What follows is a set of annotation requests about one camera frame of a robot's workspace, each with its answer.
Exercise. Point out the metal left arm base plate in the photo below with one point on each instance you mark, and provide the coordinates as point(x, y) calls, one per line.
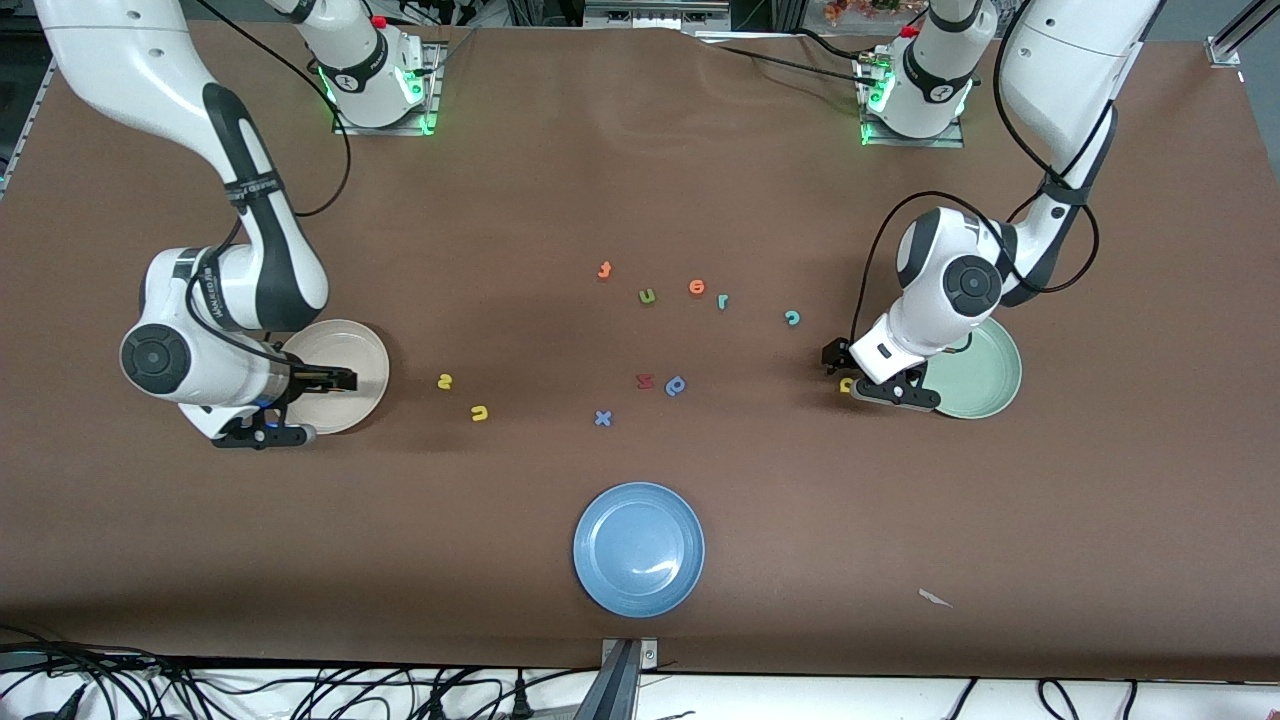
point(920, 143)

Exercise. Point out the orange artificial flowers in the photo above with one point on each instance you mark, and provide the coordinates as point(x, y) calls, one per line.
point(850, 8)

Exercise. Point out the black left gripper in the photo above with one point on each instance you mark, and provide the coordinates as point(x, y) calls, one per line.
point(833, 355)

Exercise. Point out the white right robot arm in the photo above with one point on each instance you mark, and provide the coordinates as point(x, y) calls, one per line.
point(160, 60)

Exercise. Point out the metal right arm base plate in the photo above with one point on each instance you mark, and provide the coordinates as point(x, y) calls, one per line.
point(380, 131)

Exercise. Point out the black power plug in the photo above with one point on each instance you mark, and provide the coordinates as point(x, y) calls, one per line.
point(520, 700)

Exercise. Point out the brown table cover sheet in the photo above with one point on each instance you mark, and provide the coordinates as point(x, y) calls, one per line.
point(640, 180)

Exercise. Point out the white paper scrap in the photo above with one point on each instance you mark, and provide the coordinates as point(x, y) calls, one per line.
point(935, 598)

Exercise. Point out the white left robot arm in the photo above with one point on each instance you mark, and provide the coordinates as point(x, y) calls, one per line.
point(950, 280)

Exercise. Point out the blue foam letter p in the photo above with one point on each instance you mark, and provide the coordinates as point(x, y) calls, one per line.
point(682, 382)

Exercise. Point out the silver equipment box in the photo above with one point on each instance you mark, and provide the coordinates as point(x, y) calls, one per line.
point(650, 12)

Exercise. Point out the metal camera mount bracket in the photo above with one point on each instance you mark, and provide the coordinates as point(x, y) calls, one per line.
point(625, 655)

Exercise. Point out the green round plate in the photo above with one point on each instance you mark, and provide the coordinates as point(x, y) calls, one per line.
point(985, 385)

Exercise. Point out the aluminium table edge rail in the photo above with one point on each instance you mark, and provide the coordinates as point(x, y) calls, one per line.
point(28, 125)

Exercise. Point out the blue round plate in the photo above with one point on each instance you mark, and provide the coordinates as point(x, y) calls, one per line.
point(638, 550)

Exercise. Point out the beige round plate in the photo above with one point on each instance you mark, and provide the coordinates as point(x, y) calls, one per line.
point(345, 340)

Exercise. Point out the white sheet below table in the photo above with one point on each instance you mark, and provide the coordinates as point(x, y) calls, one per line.
point(800, 700)

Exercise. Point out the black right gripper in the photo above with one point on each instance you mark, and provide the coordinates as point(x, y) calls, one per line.
point(300, 379)

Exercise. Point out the aluminium frame profile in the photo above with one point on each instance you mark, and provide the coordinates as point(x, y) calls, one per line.
point(1222, 50)

